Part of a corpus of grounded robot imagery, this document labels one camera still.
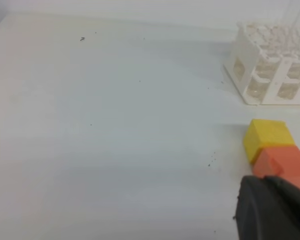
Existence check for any orange cube block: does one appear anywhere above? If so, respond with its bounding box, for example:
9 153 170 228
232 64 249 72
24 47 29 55
253 145 300 188

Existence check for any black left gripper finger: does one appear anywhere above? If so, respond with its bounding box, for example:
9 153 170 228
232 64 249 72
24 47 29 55
233 175 300 240

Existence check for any clear test tube in rack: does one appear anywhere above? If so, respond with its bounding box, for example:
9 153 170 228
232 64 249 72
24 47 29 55
280 0 300 31

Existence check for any yellow cube block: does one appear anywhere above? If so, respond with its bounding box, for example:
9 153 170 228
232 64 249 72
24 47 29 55
243 118 295 165

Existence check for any white plastic test tube rack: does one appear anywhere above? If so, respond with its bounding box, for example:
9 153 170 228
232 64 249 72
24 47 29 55
224 22 300 106

